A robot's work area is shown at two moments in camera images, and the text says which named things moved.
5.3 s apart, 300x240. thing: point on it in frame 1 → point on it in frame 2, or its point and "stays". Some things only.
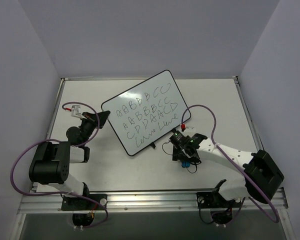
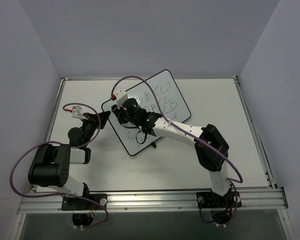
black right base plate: [212, 200] stays
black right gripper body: [179, 144] → [119, 113]
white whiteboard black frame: [147, 112] stays
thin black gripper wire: [192, 173] → [136, 135]
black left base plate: [71, 203] stays
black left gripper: [92, 119] stays
